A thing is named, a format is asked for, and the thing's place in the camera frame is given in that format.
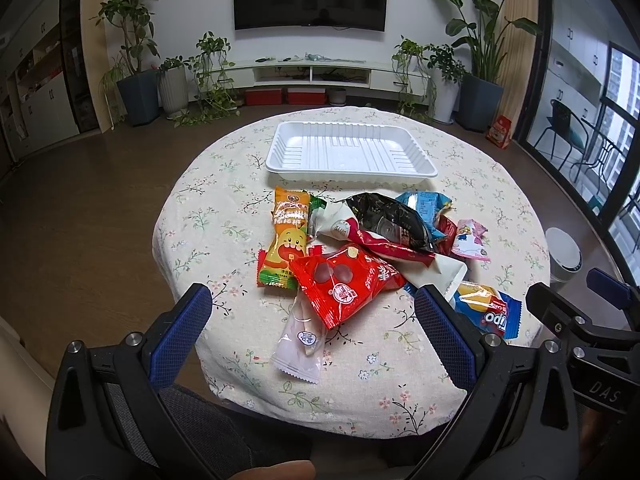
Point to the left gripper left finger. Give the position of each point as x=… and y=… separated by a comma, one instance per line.
x=145, y=364

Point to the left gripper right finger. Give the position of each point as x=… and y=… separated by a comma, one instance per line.
x=460, y=347

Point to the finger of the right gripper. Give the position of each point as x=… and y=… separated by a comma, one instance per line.
x=621, y=295
x=581, y=338

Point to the blue Tipo snack packet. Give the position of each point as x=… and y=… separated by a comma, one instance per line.
x=488, y=309

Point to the pink snack packet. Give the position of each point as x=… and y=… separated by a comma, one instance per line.
x=469, y=241

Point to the white translucent snack packet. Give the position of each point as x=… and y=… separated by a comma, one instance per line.
x=299, y=351

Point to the light blue snack packet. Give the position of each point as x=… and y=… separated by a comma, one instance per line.
x=429, y=206

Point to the black snack bag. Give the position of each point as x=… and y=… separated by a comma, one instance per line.
x=391, y=219

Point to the white and red snack bag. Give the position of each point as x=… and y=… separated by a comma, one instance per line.
x=337, y=221

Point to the orange cartoon snack packet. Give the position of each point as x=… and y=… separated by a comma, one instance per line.
x=290, y=217

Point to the small red snack packet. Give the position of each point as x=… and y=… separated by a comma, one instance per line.
x=449, y=232

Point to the green and red snack packet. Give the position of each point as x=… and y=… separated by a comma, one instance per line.
x=316, y=204

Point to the person's left hand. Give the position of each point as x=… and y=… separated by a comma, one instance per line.
x=295, y=470

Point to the floral tablecloth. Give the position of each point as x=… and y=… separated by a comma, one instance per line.
x=380, y=376

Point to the beige sofa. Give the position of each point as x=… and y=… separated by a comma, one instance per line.
x=26, y=392

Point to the black balcony chair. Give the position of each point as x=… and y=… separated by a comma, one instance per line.
x=560, y=135

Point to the red gift box on floor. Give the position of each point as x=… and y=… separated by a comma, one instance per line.
x=500, y=133

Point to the large leaf plant dark pot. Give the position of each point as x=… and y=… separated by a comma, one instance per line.
x=485, y=36

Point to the white plastic tray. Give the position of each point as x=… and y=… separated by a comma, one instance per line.
x=348, y=152

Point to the tall plant in dark pot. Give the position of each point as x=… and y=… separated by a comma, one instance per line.
x=138, y=89

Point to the white cabinet shelving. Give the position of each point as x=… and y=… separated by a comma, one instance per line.
x=35, y=107

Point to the plant in white ribbed pot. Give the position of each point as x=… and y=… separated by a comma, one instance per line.
x=174, y=91

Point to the trailing green plant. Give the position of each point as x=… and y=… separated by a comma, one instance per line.
x=214, y=88

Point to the hanging plant on stand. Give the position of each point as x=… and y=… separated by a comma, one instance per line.
x=412, y=80

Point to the red storage box left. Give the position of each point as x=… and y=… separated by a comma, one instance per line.
x=263, y=96

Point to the red storage box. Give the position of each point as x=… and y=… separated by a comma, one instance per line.
x=306, y=96
x=263, y=96

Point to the small ceramic pot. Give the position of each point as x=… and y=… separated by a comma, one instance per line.
x=337, y=96

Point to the red storage box right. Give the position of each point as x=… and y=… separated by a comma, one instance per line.
x=306, y=96

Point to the white TV console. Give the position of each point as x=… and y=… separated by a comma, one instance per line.
x=332, y=73

